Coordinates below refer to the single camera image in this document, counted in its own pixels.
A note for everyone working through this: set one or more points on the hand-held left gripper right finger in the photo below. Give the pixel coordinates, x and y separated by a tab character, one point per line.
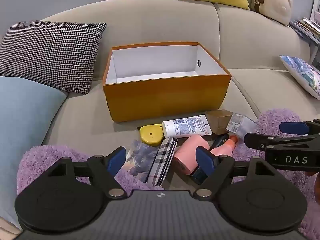
203	158

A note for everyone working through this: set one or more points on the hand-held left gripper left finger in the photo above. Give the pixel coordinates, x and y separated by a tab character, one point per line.
117	158

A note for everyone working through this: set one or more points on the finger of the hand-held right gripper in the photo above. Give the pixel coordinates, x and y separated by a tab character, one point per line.
257	140
293	127

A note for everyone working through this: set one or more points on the pink plastic cup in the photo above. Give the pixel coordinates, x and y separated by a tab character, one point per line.
190	152

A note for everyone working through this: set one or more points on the painting print card box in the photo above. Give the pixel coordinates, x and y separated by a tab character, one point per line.
140	157

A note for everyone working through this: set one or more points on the clear plastic box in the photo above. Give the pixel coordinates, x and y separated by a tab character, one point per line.
240	125

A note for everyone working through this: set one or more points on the white squeeze tube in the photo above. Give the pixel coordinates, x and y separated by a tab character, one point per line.
187	126

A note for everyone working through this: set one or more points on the small brown box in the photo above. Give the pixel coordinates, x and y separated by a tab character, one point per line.
217	122

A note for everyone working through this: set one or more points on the yellow tape measure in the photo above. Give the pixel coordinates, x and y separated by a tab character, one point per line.
150	135

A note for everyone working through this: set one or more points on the plaid case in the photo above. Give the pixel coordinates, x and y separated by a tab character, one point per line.
162	160

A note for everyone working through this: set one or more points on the orange cardboard box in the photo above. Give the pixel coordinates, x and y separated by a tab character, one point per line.
162	97

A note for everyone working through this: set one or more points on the purple fluffy rug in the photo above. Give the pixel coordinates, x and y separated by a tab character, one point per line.
275	120

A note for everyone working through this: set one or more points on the printed pillow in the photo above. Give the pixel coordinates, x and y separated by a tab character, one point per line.
302	75

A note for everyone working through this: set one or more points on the light blue cushion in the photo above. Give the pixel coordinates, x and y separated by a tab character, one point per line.
25	120

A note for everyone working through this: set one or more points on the stack of magazines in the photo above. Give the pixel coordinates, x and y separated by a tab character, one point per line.
307	27

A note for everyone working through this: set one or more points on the cream bear suitcase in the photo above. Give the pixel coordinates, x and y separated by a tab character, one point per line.
272	5

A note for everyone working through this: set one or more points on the houndstooth pillow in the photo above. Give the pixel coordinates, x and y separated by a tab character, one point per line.
50	52

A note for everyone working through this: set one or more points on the beige sofa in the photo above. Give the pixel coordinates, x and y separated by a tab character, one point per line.
175	17

